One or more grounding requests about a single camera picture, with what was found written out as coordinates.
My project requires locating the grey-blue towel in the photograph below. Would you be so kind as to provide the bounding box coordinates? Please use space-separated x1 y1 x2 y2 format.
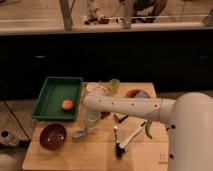
72 127 96 140

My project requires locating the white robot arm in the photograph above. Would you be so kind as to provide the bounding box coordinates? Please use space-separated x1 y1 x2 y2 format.
83 92 213 171

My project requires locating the green plastic cup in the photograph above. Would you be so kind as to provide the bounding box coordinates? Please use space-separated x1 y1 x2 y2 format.
109 79 120 94

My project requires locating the white small cup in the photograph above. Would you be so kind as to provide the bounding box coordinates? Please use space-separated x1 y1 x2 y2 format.
86 82 100 93

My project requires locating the dark brown grape bunch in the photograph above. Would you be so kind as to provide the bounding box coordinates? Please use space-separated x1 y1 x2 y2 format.
101 112 111 119

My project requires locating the wooden block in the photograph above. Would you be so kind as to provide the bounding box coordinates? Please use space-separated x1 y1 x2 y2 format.
113 114 128 123

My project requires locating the blue sponge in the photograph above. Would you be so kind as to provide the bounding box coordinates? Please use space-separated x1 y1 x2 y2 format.
135 91 149 98

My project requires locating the black and white marker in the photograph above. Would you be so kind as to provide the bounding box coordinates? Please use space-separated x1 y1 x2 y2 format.
113 125 119 159

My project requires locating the orange fruit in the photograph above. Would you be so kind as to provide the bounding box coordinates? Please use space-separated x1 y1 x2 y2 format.
61 99 74 111

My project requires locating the green pepper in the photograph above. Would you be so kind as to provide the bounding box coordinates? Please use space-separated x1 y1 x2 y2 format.
145 121 152 139

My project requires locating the green plastic tray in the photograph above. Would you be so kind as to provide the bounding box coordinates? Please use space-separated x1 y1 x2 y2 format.
32 77 83 122

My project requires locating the dark red bowl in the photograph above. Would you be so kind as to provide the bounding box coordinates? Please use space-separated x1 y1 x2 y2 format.
39 123 67 150

